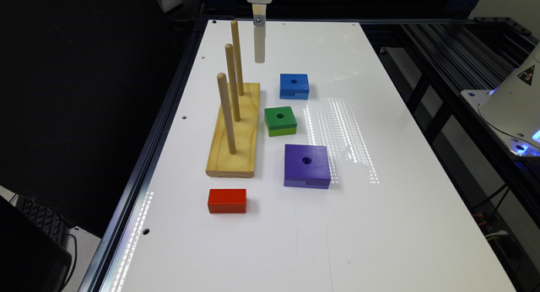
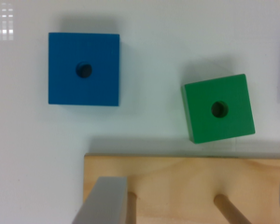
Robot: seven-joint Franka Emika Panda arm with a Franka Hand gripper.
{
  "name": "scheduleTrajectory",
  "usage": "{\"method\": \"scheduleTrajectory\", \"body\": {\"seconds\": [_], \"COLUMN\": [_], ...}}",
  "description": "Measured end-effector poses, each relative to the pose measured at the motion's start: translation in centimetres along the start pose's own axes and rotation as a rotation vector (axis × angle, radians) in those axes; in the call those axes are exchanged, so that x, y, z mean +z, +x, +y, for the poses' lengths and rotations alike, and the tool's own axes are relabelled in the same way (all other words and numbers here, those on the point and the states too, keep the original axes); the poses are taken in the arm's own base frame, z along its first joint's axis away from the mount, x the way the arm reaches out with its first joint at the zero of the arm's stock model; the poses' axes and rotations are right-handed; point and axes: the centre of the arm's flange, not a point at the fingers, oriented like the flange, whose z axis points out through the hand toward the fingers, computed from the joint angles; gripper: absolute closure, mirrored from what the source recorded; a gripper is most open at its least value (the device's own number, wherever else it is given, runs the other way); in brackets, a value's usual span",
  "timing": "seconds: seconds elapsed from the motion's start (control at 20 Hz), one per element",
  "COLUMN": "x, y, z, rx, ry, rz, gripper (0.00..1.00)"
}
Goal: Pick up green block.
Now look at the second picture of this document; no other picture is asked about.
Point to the green square block with hole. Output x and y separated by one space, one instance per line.
218 109

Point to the near wooden peg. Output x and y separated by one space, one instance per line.
131 209

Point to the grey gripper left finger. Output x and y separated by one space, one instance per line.
106 203

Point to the blue square block with hole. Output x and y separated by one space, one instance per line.
84 69

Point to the middle wooden peg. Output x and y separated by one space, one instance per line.
229 210

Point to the wooden peg board base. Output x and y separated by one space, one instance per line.
182 190

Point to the wooden peg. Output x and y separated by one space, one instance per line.
131 209
229 210

